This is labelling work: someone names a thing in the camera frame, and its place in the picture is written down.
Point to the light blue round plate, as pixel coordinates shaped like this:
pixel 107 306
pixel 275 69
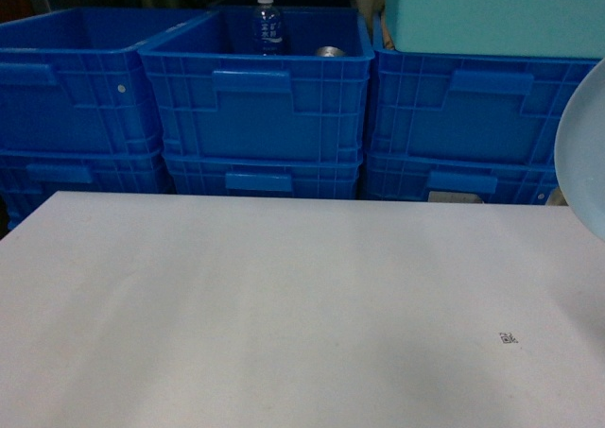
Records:
pixel 579 151

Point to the blue crate lower middle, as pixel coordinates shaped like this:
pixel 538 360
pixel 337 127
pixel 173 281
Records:
pixel 207 176

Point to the blue crate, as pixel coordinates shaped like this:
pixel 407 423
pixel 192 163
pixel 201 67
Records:
pixel 218 98
pixel 405 178
pixel 483 109
pixel 207 176
pixel 28 179
pixel 72 81

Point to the blue crate lower right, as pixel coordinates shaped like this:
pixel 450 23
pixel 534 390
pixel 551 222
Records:
pixel 405 178

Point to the blue crate top middle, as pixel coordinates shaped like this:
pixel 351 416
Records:
pixel 218 98

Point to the silver metal can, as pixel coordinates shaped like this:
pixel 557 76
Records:
pixel 329 51

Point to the clear water bottle blue label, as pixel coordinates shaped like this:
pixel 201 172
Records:
pixel 267 29

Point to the blue crate top right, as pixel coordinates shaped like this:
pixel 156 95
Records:
pixel 483 109

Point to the blue crate top left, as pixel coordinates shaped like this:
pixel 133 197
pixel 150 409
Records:
pixel 72 81

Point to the blue crate lower left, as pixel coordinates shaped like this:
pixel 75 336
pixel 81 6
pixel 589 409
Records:
pixel 28 179

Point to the teal plastic box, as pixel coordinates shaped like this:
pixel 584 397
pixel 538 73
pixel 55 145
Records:
pixel 510 28

